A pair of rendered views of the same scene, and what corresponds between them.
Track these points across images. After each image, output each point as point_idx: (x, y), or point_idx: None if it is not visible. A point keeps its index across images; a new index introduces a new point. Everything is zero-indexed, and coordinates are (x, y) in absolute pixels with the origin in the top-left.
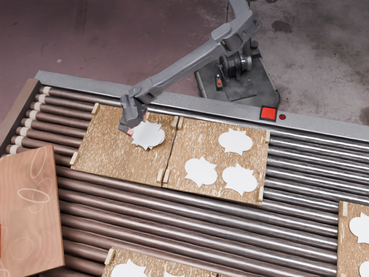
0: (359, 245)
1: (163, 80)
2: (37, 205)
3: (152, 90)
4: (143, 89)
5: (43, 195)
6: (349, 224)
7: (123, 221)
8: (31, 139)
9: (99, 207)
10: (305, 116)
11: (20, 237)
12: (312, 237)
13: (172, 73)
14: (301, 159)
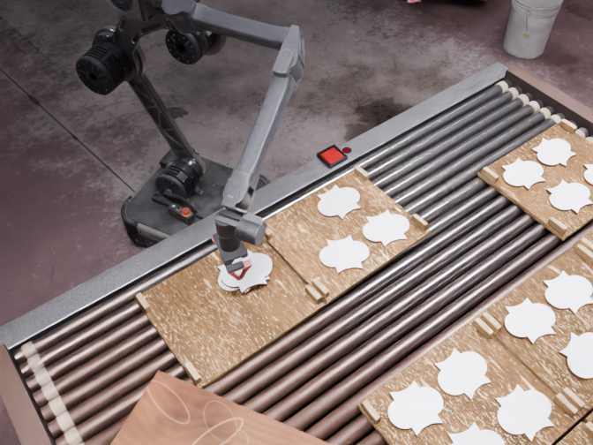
0: (531, 191)
1: (257, 158)
2: (236, 439)
3: (251, 181)
4: (241, 186)
5: (228, 423)
6: (506, 182)
7: (333, 373)
8: (90, 418)
9: (285, 393)
10: (364, 133)
11: None
12: (496, 218)
13: (261, 144)
14: (407, 170)
